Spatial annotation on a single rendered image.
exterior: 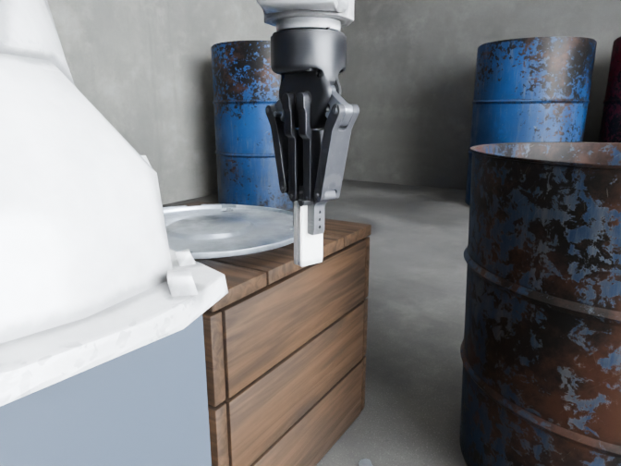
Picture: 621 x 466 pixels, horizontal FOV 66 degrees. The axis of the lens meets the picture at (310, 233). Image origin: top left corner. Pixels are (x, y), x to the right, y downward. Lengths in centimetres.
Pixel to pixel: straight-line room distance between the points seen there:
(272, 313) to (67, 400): 37
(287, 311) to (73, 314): 45
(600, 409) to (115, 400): 53
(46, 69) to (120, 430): 18
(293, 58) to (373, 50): 329
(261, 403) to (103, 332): 46
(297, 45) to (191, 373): 31
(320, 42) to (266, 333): 33
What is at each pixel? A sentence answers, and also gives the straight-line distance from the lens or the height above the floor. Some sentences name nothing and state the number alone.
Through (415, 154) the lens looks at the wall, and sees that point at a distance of 360.
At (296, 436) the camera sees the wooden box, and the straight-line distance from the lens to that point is 73.
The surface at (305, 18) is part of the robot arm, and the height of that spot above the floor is 61.
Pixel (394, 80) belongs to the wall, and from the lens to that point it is 366.
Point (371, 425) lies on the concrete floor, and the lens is 90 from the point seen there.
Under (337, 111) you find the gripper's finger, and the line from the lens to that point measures 45.
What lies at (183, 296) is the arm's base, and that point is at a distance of 20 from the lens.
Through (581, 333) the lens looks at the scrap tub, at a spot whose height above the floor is 29.
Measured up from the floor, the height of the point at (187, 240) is 37.
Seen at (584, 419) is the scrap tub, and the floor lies 19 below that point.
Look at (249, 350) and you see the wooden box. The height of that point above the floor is 26.
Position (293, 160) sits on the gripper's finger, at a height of 48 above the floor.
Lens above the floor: 53
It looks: 14 degrees down
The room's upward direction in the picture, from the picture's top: straight up
